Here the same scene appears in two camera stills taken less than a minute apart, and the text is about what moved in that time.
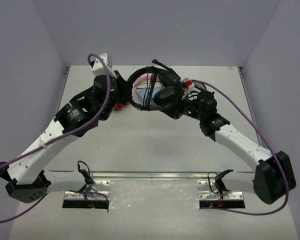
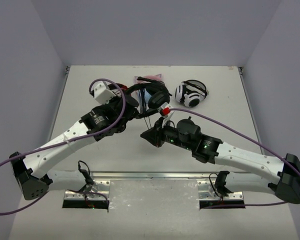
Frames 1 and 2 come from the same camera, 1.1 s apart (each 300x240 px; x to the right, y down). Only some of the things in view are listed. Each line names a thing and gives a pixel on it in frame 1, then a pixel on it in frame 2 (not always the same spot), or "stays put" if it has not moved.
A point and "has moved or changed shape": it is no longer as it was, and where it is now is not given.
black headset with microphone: x=167 y=95 has moved or changed shape
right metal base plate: x=205 y=193 stays put
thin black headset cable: x=152 y=74 to x=143 y=105
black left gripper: x=120 y=85 to x=131 y=108
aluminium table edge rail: x=148 y=175 stays put
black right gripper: x=174 y=109 to x=155 y=135
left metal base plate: x=99 y=190 stays put
